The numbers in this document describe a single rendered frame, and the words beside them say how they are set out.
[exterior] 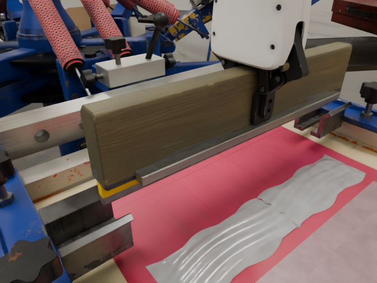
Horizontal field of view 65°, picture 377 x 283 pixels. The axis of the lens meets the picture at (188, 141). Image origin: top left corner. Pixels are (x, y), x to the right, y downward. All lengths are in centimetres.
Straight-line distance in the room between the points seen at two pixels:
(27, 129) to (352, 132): 54
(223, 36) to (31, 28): 79
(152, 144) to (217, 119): 8
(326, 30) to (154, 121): 239
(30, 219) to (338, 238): 36
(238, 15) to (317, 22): 232
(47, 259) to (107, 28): 64
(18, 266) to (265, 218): 28
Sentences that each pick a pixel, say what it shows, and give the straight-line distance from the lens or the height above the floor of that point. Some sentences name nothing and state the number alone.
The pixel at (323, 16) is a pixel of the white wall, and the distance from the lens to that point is 262.
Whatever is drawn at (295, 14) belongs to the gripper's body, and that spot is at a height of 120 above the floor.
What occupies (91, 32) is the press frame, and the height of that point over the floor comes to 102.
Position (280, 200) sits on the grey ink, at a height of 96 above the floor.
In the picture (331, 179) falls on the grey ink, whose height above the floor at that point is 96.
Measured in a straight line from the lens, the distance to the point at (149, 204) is 43.
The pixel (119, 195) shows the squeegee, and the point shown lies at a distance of 30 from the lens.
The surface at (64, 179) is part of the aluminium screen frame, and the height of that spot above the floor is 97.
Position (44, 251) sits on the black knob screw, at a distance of 26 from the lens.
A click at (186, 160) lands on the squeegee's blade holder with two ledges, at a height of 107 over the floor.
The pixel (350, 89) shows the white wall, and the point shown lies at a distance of 259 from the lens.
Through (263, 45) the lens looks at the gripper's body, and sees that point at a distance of 31.
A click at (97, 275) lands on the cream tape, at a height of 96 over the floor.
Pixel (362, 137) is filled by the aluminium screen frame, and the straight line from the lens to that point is 61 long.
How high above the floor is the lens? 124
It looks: 31 degrees down
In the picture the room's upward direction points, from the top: straight up
